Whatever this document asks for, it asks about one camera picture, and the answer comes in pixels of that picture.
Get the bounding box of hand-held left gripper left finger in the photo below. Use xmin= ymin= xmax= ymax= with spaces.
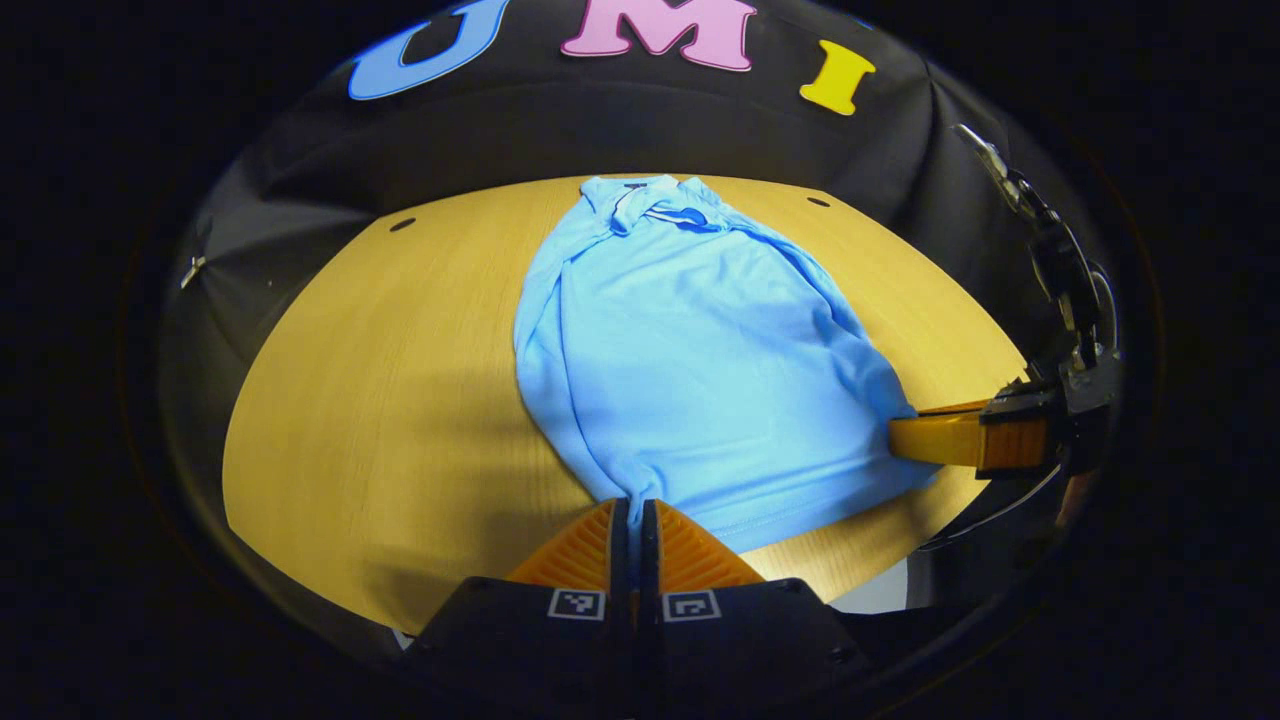
xmin=400 ymin=498 xmax=633 ymax=720

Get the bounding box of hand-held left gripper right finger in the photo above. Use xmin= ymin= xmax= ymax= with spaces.
xmin=640 ymin=498 xmax=876 ymax=720

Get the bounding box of light blue T-shirt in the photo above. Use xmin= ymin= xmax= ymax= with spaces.
xmin=513 ymin=175 xmax=941 ymax=556

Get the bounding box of black backdrop cloth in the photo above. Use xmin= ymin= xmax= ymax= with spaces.
xmin=160 ymin=0 xmax=1116 ymax=561

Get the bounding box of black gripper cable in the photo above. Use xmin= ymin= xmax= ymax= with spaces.
xmin=918 ymin=465 xmax=1069 ymax=553

